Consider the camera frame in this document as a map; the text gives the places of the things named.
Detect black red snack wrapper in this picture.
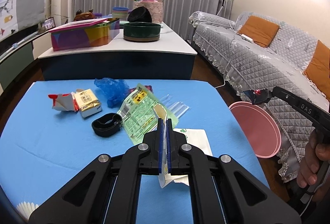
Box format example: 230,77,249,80
243,89,255,104

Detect clear plastic wrapper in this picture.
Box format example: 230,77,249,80
160,95,190,118

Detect black strap band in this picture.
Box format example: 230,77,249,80
91,113,123,137

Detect gold tissue pack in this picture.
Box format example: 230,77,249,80
74,89,102,118

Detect pink trash bin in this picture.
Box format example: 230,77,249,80
229,101,282,159

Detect person right hand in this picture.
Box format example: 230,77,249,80
296,129,329,188

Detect green snack wrapper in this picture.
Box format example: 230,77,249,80
117,94,178,145

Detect pink black patterned wrapper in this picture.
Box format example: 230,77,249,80
129,84,153,97

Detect grey quilted sofa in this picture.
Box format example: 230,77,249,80
189,11,329,182

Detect orange cushion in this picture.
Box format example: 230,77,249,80
304,40,330,101
238,15,280,48

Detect blue plastic bag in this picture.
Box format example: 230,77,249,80
94,78,129,108

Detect white power adapter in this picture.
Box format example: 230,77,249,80
241,34,253,43

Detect white dark coffee table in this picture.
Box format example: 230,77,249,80
38,24,197,81

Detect dark green round box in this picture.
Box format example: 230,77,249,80
123,22,161,42

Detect torn red white carton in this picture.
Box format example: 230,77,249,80
48,93,79,112

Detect colourful gift box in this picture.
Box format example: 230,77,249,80
49,18,120,52

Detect black round hat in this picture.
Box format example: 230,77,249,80
127,6,153,22

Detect pink lace basket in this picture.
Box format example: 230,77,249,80
134,0,163,24

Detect stacked coloured bowls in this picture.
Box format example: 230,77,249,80
112,7,129,20

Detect brown plush toy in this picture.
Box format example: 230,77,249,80
73,9,96,21

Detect dark tv cabinet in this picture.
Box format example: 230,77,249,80
0,32,43,94

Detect white charging cable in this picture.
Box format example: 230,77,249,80
213,30,249,90

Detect small photo frame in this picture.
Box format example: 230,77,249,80
41,17,56,30

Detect grey white wall poster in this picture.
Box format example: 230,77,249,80
0,0,46,40

